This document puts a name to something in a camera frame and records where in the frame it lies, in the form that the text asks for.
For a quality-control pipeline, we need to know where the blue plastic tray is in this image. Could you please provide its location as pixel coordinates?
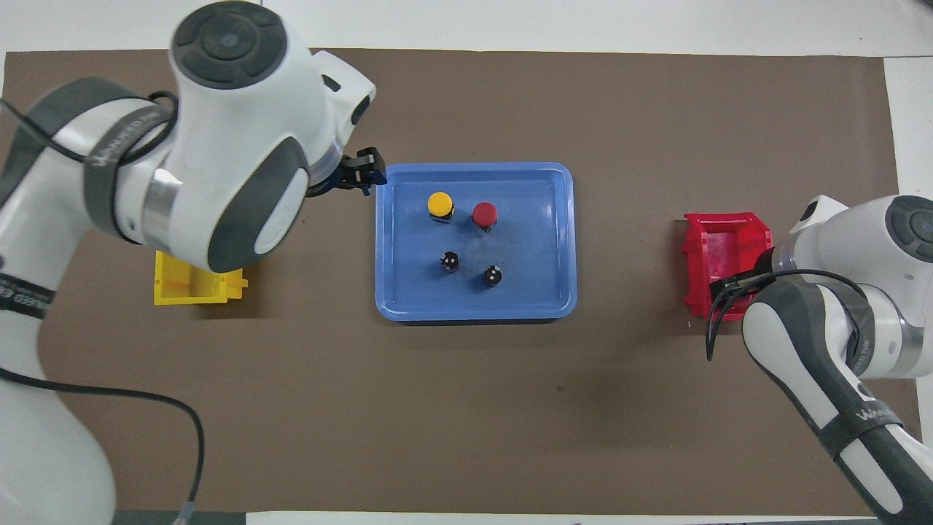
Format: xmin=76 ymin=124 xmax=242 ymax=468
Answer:
xmin=375 ymin=162 xmax=578 ymax=322

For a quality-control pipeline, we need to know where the brown paper mat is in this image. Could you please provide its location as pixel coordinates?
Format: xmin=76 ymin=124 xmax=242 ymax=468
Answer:
xmin=0 ymin=47 xmax=928 ymax=516

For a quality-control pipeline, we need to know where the red plastic bin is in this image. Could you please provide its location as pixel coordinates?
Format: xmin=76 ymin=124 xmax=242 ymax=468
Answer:
xmin=682 ymin=212 xmax=773 ymax=322

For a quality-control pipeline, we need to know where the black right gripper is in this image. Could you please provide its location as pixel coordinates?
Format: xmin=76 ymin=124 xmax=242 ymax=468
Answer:
xmin=711 ymin=252 xmax=776 ymax=302

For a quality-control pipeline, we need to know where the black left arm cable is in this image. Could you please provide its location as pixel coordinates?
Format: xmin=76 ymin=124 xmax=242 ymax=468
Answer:
xmin=0 ymin=91 xmax=206 ymax=525

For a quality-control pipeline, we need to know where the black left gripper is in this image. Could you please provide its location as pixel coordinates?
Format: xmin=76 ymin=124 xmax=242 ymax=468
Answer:
xmin=310 ymin=147 xmax=388 ymax=199

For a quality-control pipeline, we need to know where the yellow plastic bin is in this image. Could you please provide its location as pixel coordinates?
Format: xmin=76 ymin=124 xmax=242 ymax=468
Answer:
xmin=153 ymin=250 xmax=249 ymax=306

